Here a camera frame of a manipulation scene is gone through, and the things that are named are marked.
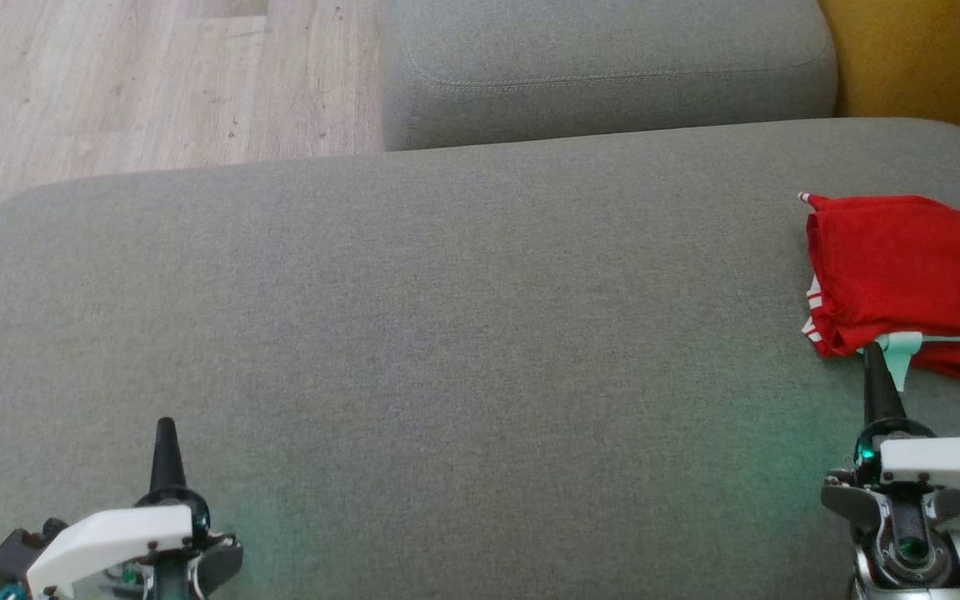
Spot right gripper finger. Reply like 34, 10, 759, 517
862, 342, 908, 428

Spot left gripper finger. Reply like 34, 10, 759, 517
149, 417, 189, 494

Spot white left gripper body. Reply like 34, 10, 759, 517
26, 487, 211, 599

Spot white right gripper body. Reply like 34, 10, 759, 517
853, 417, 960, 501

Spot red Bulls jersey white stripes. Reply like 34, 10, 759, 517
798, 192, 960, 359

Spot large grey sofa seat cushion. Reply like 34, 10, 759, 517
0, 117, 960, 600

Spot mustard yellow sofa cushion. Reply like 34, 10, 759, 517
817, 0, 960, 159

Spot small grey sofa cushion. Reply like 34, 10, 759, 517
378, 0, 839, 153

